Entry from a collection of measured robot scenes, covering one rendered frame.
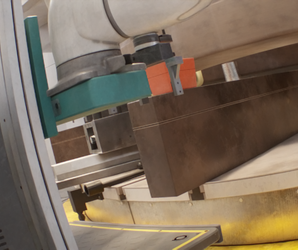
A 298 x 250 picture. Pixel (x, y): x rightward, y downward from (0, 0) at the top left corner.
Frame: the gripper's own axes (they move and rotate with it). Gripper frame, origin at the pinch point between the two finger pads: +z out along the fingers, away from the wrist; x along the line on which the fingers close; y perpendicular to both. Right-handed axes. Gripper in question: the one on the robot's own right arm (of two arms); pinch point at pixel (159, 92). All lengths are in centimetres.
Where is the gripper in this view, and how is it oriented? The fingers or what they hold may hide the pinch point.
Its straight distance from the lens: 121.7
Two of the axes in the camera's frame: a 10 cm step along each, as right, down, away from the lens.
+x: 6.9, -1.4, -7.1
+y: -6.8, 2.0, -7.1
